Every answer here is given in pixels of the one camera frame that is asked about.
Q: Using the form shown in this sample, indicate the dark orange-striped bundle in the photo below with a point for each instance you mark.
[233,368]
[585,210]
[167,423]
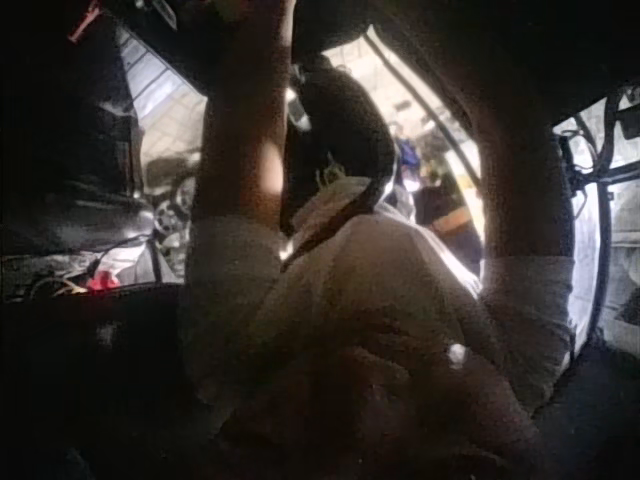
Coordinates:
[445,220]

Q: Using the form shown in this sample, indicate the white ribbed panel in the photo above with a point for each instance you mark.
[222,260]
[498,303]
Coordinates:
[160,85]

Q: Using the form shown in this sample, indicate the small red object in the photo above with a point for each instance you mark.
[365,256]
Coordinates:
[102,281]

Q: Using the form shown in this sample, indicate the large dark machine housing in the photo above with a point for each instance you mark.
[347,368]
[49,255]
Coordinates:
[70,150]

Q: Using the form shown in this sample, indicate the round metal wheel part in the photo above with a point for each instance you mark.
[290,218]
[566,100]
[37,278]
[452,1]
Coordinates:
[172,205]

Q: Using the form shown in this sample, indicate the blue cloth item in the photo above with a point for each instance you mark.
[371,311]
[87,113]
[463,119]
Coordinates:
[407,152]

